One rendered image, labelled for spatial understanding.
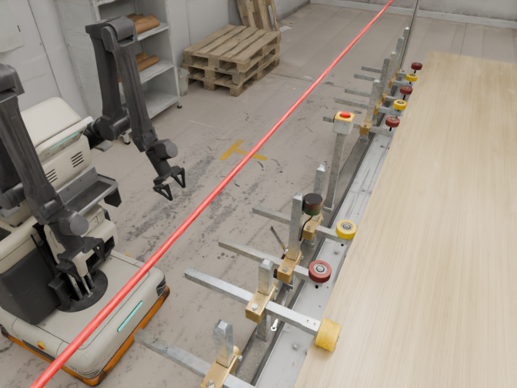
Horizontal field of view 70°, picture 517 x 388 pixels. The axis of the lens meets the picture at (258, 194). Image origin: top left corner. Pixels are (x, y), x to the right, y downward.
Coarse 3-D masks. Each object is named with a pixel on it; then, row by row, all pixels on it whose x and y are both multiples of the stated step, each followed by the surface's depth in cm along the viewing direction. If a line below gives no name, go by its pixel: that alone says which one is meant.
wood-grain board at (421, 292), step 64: (448, 64) 289; (512, 64) 291; (448, 128) 211; (512, 128) 212; (384, 192) 165; (448, 192) 166; (512, 192) 167; (384, 256) 137; (448, 256) 137; (512, 256) 138; (320, 320) 116; (384, 320) 116; (448, 320) 117; (512, 320) 117; (320, 384) 101; (384, 384) 101; (448, 384) 102; (512, 384) 102
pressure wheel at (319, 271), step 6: (312, 264) 133; (318, 264) 133; (324, 264) 133; (312, 270) 130; (318, 270) 131; (324, 270) 131; (330, 270) 131; (312, 276) 130; (318, 276) 128; (324, 276) 128; (318, 282) 130; (324, 282) 130
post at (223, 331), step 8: (224, 320) 90; (216, 328) 88; (224, 328) 88; (232, 328) 91; (216, 336) 89; (224, 336) 88; (232, 336) 93; (216, 344) 92; (224, 344) 90; (232, 344) 95; (216, 352) 95; (224, 352) 93; (232, 352) 97; (216, 360) 98; (224, 360) 96
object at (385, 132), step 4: (324, 116) 235; (328, 116) 235; (332, 116) 235; (324, 120) 236; (328, 120) 235; (332, 120) 234; (356, 124) 228; (360, 124) 228; (356, 128) 229; (372, 128) 225; (376, 128) 225; (380, 128) 225; (376, 132) 225; (380, 132) 224; (384, 132) 223; (388, 132) 222; (392, 132) 221; (388, 136) 224
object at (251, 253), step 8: (224, 240) 147; (224, 248) 148; (232, 248) 145; (240, 248) 144; (248, 248) 144; (248, 256) 144; (256, 256) 141; (264, 256) 141; (272, 256) 141; (280, 264) 138; (296, 272) 136; (304, 272) 136
